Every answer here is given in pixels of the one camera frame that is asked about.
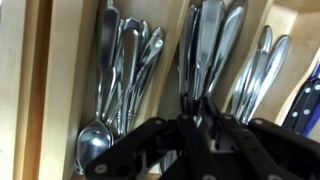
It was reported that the steel teaspoon round handle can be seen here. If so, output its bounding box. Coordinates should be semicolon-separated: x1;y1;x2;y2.
126;25;167;131

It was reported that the blue handled utensil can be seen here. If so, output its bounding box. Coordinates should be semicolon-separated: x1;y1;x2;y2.
301;58;320;138

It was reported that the steel spoon round handle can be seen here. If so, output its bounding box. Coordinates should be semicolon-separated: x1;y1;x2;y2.
229;24;274;118

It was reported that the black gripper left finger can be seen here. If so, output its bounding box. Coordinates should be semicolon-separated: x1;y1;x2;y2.
84;96;214;180

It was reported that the silver knives group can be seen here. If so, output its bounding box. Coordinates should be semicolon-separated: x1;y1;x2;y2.
203;0;250;98

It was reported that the silver forks group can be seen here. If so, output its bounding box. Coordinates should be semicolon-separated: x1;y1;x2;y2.
240;34;292;125

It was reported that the steel tablespoon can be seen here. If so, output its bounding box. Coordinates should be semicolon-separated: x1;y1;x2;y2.
178;3;201;101

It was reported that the steel teaspoon faceted handle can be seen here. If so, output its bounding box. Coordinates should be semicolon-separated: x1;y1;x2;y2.
120;16;142;134

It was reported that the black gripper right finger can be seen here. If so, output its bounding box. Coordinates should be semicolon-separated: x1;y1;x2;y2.
203;98;320;180

